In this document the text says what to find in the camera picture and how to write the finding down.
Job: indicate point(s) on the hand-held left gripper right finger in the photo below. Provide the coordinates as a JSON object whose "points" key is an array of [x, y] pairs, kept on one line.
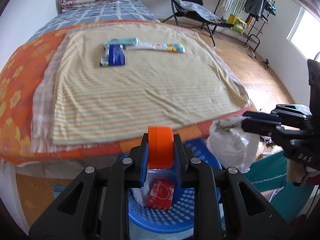
{"points": [[177, 170]]}

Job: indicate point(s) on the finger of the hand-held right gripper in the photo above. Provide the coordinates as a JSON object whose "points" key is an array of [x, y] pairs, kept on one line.
{"points": [[262, 127], [287, 111]]}

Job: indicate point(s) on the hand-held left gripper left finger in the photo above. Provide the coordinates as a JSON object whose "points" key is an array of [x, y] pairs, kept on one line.
{"points": [[144, 172]]}

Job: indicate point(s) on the red cardboard box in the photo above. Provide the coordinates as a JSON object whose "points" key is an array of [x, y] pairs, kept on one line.
{"points": [[160, 193]]}

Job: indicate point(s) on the orange round container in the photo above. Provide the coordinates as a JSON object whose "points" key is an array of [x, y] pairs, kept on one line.
{"points": [[160, 147]]}

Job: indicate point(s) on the knotted white plastic bag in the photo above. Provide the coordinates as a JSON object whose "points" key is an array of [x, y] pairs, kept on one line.
{"points": [[227, 145]]}

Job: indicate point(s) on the blue plastic basket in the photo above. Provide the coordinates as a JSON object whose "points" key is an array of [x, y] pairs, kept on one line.
{"points": [[175, 217]]}

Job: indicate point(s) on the person's right forearm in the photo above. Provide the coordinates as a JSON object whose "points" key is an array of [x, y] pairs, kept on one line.
{"points": [[295, 172]]}

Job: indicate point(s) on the person's teal trouser leg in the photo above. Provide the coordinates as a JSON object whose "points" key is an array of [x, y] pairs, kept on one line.
{"points": [[272, 172]]}

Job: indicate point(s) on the black clothes rack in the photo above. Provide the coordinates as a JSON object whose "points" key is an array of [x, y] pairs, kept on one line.
{"points": [[252, 37]]}

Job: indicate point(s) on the yellow striped cloth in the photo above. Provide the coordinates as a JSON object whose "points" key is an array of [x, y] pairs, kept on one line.
{"points": [[125, 92]]}

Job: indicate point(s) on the window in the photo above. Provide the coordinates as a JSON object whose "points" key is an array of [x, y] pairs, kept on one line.
{"points": [[302, 30]]}

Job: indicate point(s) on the yellow plastic crate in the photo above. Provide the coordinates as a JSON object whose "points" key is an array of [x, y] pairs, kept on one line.
{"points": [[236, 23]]}

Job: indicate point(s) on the teal garment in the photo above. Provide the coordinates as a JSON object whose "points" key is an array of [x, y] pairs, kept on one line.
{"points": [[270, 7]]}

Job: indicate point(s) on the dark grey jacket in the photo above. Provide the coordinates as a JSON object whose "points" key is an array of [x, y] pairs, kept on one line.
{"points": [[255, 2]]}

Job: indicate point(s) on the blue plastic packet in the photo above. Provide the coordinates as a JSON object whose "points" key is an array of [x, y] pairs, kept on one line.
{"points": [[115, 56]]}

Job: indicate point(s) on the long white packet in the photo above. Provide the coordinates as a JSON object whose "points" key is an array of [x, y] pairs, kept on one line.
{"points": [[160, 46]]}

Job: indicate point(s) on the light blue tube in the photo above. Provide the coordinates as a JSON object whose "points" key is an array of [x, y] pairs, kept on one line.
{"points": [[122, 41]]}

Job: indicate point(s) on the checked chair cushion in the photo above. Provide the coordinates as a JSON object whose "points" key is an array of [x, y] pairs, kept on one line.
{"points": [[197, 10]]}

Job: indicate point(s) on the orange floral blanket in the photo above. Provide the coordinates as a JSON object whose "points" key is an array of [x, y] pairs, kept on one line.
{"points": [[15, 80]]}

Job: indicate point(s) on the blue plaid bed sheet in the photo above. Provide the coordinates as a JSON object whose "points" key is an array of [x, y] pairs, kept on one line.
{"points": [[112, 10]]}

